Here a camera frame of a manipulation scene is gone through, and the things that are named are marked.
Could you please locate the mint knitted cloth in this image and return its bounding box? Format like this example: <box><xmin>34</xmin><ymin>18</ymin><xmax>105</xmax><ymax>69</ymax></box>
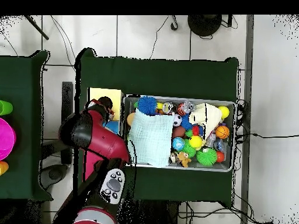
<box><xmin>127</xmin><ymin>108</ymin><xmax>175</xmax><ymax>168</ymax></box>

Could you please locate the blue spiky rubber ball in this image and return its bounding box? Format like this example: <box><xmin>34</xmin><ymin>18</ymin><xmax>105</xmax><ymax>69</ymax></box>
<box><xmin>137</xmin><ymin>95</ymin><xmax>158</xmax><ymax>116</ymax></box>

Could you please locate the cream knitted cloth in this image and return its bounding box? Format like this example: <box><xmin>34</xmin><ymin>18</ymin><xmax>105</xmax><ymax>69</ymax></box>
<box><xmin>188</xmin><ymin>102</ymin><xmax>223</xmax><ymax>141</ymax></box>

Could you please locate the wooden three-hole sorting box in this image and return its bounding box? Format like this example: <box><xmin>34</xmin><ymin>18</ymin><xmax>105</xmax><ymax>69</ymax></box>
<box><xmin>82</xmin><ymin>87</ymin><xmax>124</xmax><ymax>183</ymax></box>

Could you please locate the small soccer ball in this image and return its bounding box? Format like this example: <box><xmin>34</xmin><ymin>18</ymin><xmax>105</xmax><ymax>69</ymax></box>
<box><xmin>172</xmin><ymin>113</ymin><xmax>183</xmax><ymax>127</ymax></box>

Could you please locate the globe print ball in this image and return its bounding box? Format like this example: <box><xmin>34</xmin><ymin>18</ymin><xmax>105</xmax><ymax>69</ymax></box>
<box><xmin>171</xmin><ymin>136</ymin><xmax>185</xmax><ymax>151</ymax></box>

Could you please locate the dark green tablecloth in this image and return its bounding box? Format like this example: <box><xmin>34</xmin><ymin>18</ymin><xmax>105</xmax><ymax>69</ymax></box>
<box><xmin>73</xmin><ymin>47</ymin><xmax>240</xmax><ymax>203</ymax></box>
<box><xmin>0</xmin><ymin>50</ymin><xmax>53</xmax><ymax>202</ymax></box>

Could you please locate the brown plush animal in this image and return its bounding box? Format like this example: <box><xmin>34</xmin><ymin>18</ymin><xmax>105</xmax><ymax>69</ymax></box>
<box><xmin>177</xmin><ymin>151</ymin><xmax>192</xmax><ymax>168</ymax></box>

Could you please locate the yellow plastic ball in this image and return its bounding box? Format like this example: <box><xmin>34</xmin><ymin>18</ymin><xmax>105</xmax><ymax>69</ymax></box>
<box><xmin>188</xmin><ymin>135</ymin><xmax>203</xmax><ymax>149</ymax></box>
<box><xmin>217</xmin><ymin>105</ymin><xmax>230</xmax><ymax>120</ymax></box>

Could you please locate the large green spiky ball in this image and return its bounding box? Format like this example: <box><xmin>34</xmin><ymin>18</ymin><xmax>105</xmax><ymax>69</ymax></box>
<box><xmin>195</xmin><ymin>147</ymin><xmax>218</xmax><ymax>167</ymax></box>

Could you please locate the orange basketball toy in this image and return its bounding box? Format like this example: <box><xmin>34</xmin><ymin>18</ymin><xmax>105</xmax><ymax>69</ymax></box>
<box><xmin>214</xmin><ymin>125</ymin><xmax>230</xmax><ymax>140</ymax></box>

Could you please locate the black stand bar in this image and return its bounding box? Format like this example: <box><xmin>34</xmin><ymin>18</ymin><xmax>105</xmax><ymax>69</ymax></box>
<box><xmin>61</xmin><ymin>81</ymin><xmax>74</xmax><ymax>165</ymax></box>

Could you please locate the grey round base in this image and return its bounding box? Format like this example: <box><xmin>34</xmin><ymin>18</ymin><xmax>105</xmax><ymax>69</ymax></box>
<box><xmin>39</xmin><ymin>163</ymin><xmax>69</xmax><ymax>190</ymax></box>

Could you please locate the black round stand base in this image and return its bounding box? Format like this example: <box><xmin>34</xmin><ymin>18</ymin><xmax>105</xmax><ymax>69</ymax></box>
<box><xmin>187</xmin><ymin>15</ymin><xmax>222</xmax><ymax>37</ymax></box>

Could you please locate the pink plastic bowl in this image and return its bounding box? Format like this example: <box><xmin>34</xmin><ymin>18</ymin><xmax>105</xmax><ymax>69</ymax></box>
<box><xmin>0</xmin><ymin>117</ymin><xmax>17</xmax><ymax>161</ymax></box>

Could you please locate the green plastic cup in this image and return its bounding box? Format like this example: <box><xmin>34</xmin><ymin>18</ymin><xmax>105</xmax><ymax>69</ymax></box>
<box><xmin>0</xmin><ymin>99</ymin><xmax>14</xmax><ymax>117</ymax></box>

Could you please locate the black rod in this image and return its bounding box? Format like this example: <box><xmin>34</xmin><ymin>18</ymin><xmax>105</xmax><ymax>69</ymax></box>
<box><xmin>23</xmin><ymin>15</ymin><xmax>50</xmax><ymax>41</ymax></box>

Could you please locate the orange plastic toy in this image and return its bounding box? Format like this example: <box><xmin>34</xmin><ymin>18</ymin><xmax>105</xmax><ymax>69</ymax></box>
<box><xmin>0</xmin><ymin>160</ymin><xmax>9</xmax><ymax>176</ymax></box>

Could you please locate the wire mesh bin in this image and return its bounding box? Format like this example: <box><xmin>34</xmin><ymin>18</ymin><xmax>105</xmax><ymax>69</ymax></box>
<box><xmin>119</xmin><ymin>93</ymin><xmax>237</xmax><ymax>173</ymax></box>

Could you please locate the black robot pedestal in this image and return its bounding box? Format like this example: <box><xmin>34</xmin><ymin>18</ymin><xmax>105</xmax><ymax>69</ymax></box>
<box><xmin>121</xmin><ymin>200</ymin><xmax>187</xmax><ymax>224</ymax></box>

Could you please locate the black cable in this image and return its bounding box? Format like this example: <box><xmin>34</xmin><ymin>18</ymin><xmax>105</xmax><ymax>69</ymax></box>
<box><xmin>235</xmin><ymin>132</ymin><xmax>299</xmax><ymax>139</ymax></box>

